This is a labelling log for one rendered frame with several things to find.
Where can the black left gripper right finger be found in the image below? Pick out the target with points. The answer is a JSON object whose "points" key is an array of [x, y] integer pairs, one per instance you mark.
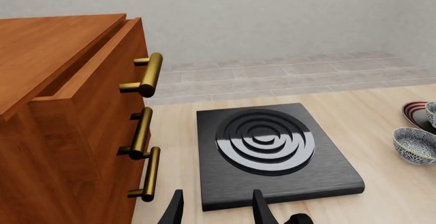
{"points": [[261, 211]]}

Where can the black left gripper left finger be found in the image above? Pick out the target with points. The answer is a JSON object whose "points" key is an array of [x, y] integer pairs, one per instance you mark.
{"points": [[174, 208]]}

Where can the flat black stove plate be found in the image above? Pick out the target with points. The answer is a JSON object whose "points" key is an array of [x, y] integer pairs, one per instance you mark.
{"points": [[272, 183]]}

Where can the patterned black white bowl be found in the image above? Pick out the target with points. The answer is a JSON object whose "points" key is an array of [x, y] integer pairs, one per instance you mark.
{"points": [[432, 114], [410, 145]]}

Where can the plate with red rings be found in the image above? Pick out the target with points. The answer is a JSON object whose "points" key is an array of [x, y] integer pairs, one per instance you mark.
{"points": [[413, 114]]}

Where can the wooden drawer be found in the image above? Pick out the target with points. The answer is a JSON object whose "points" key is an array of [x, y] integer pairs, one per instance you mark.
{"points": [[114, 134], [127, 178], [109, 78]]}

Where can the wooden cabinet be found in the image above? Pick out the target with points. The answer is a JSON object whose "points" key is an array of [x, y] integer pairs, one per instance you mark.
{"points": [[30, 55]]}

